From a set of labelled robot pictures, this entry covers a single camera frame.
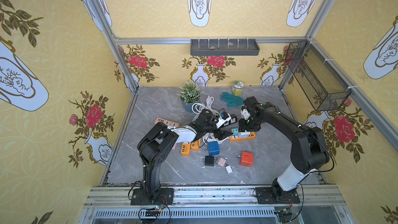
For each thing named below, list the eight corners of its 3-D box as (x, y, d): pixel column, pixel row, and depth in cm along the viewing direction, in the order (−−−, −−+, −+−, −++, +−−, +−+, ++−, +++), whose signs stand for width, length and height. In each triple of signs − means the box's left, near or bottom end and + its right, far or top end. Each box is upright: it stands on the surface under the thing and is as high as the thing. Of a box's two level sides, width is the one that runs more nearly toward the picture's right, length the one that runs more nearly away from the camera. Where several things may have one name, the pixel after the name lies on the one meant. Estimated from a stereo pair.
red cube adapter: (239, 165, 85) (241, 161, 81) (240, 155, 89) (242, 150, 85) (250, 168, 85) (252, 164, 80) (250, 157, 88) (253, 153, 84)
